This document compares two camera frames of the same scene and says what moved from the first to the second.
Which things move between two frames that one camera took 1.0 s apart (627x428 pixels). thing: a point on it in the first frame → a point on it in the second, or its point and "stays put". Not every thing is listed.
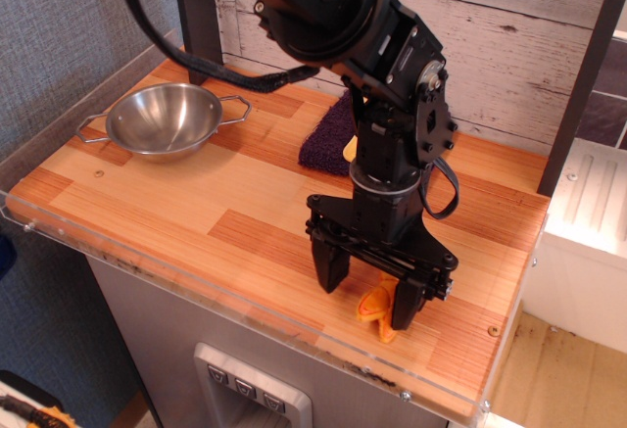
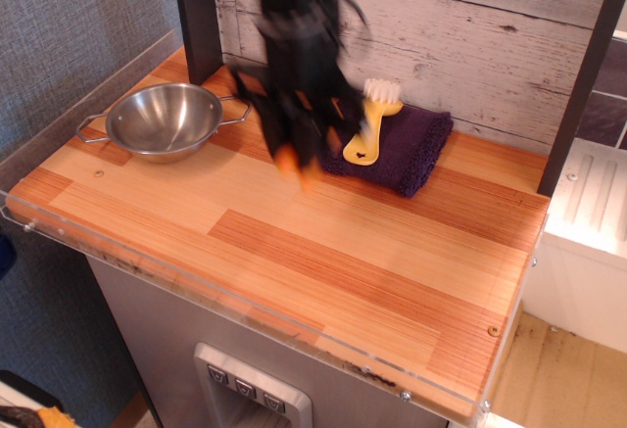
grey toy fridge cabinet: x=202 y=365 stays put
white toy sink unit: x=578 y=280 stays put
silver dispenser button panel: x=235 y=394 stays put
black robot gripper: x=385 y=227 → x=303 y=86
